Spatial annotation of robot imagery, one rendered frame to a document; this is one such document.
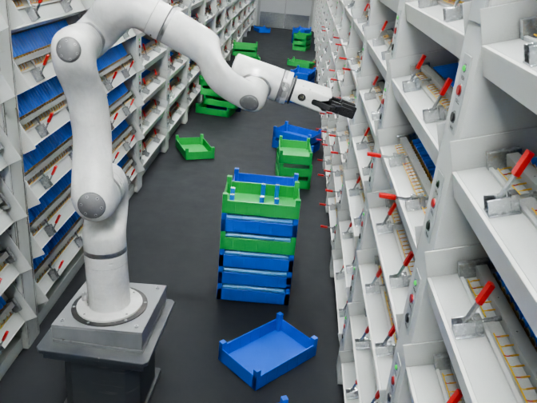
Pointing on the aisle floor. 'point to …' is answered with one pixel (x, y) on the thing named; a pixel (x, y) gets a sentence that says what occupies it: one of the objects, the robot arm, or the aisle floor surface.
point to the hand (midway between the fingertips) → (347, 109)
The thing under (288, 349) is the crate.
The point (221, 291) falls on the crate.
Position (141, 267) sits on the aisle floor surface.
